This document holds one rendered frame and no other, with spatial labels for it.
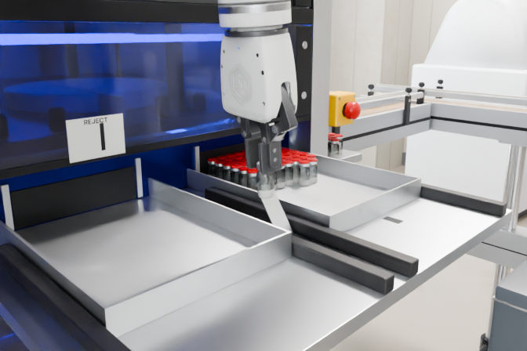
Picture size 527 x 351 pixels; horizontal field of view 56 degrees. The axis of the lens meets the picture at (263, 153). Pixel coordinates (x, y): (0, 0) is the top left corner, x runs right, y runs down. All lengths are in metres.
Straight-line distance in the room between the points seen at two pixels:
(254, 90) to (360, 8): 3.61
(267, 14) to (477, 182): 2.86
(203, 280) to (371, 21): 3.65
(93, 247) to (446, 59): 2.92
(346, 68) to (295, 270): 3.67
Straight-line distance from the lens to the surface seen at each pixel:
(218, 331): 0.52
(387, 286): 0.59
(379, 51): 4.05
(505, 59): 3.22
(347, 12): 4.23
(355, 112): 1.11
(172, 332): 0.52
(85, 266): 0.67
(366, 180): 0.97
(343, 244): 0.68
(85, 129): 0.73
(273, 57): 0.55
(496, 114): 1.66
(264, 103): 0.56
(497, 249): 1.79
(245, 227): 0.71
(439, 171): 3.45
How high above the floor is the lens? 1.17
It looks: 14 degrees down
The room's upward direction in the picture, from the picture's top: straight up
